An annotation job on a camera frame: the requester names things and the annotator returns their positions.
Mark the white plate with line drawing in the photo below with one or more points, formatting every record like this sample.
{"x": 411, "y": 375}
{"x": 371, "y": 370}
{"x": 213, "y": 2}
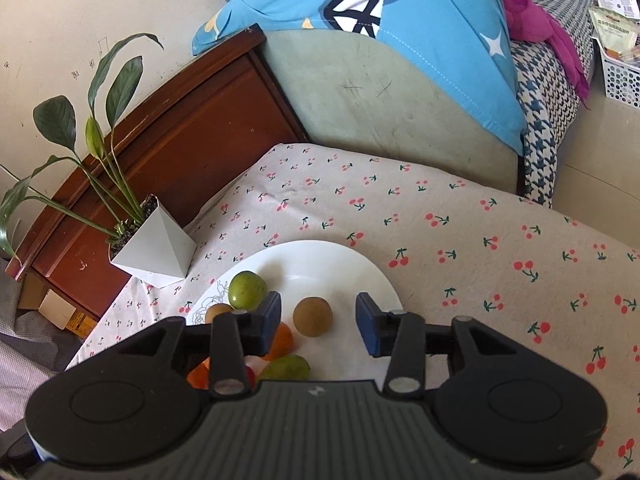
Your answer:
{"x": 330, "y": 265}

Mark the red cherry tomato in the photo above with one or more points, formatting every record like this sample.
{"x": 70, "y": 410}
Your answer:
{"x": 251, "y": 373}

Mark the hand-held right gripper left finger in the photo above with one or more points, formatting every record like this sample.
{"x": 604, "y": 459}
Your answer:
{"x": 272, "y": 321}

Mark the pale snack packet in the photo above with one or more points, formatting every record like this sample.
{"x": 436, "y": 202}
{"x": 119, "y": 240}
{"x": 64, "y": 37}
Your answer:
{"x": 612, "y": 27}

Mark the cherry print tablecloth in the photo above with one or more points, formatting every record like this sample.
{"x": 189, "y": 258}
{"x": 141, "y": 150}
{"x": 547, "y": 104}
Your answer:
{"x": 475, "y": 270}

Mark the white faceted plant pot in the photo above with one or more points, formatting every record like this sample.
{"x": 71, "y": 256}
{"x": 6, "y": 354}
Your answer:
{"x": 160, "y": 245}

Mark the white plastic basket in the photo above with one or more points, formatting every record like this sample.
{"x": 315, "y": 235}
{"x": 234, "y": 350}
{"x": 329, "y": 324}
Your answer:
{"x": 622, "y": 80}

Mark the houndstooth blanket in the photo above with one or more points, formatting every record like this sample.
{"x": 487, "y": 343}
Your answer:
{"x": 545, "y": 125}

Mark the pale green sofa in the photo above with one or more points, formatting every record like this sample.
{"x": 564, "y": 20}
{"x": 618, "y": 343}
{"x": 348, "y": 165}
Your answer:
{"x": 390, "y": 110}

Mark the open cardboard box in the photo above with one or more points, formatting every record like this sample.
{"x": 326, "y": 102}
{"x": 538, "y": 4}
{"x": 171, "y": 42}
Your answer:
{"x": 60, "y": 310}

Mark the green leafy plant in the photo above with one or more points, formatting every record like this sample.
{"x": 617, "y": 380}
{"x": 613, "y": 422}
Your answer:
{"x": 55, "y": 120}

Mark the orange tangerine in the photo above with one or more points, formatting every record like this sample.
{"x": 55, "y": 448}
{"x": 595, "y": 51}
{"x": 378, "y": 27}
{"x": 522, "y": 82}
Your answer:
{"x": 200, "y": 376}
{"x": 282, "y": 341}

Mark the round green fruit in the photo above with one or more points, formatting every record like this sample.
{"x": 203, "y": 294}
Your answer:
{"x": 286, "y": 368}
{"x": 247, "y": 288}

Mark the magenta cloth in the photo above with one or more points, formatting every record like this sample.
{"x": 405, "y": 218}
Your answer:
{"x": 545, "y": 30}

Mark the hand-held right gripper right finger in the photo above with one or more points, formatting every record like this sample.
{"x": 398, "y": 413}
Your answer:
{"x": 365, "y": 329}

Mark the blue printed cloth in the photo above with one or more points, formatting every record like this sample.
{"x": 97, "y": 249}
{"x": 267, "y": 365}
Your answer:
{"x": 430, "y": 25}

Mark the dark red wooden cabinet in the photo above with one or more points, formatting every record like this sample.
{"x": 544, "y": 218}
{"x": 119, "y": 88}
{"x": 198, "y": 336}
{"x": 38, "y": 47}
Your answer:
{"x": 175, "y": 130}

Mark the small brown round fruit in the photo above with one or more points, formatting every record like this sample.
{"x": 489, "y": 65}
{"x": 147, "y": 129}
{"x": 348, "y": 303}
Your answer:
{"x": 312, "y": 315}
{"x": 217, "y": 312}

